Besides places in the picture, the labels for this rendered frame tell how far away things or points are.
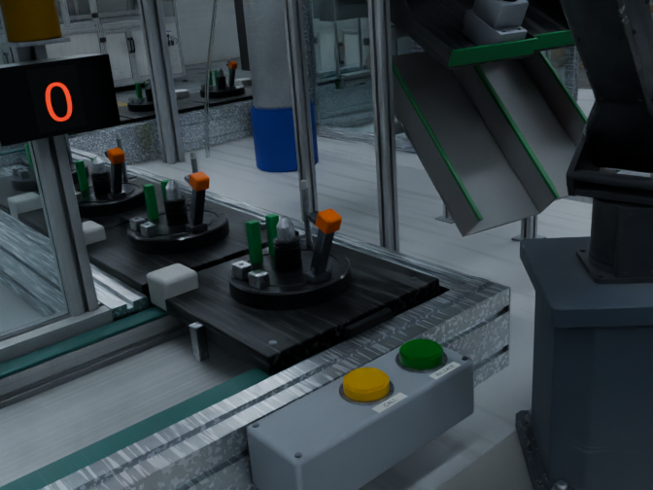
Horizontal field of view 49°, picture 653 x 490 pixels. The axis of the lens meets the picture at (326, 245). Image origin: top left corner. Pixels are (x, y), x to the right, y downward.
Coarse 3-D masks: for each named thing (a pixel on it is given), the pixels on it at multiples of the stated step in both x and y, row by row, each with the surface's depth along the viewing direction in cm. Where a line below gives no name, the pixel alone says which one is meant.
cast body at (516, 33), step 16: (480, 0) 84; (496, 0) 83; (512, 0) 83; (464, 16) 90; (480, 16) 85; (496, 16) 83; (512, 16) 84; (464, 32) 88; (480, 32) 86; (496, 32) 84; (512, 32) 84
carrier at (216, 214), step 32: (192, 160) 103; (96, 224) 102; (128, 224) 108; (160, 224) 100; (224, 224) 99; (96, 256) 96; (128, 256) 95; (160, 256) 94; (192, 256) 93; (224, 256) 92
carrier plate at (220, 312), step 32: (352, 256) 89; (224, 288) 83; (352, 288) 80; (384, 288) 79; (416, 288) 79; (192, 320) 77; (224, 320) 75; (256, 320) 74; (288, 320) 74; (320, 320) 73; (352, 320) 73; (256, 352) 68; (288, 352) 68
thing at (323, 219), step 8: (312, 216) 75; (320, 216) 73; (328, 216) 73; (336, 216) 73; (320, 224) 73; (328, 224) 72; (336, 224) 73; (320, 232) 74; (328, 232) 73; (320, 240) 75; (328, 240) 75; (320, 248) 75; (328, 248) 75; (320, 256) 75; (328, 256) 76; (312, 264) 77; (320, 264) 76; (320, 272) 77
